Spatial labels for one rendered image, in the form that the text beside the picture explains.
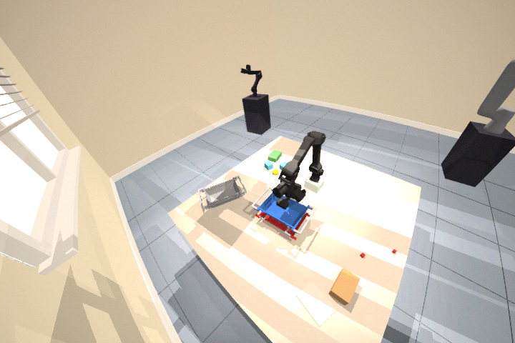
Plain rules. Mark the red plastic tray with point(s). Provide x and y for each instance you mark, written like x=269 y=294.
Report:
x=283 y=226

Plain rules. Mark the tan rectangular block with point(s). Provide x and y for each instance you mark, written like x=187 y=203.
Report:
x=344 y=286

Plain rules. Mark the green flat block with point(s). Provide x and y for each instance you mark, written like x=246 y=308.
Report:
x=275 y=155

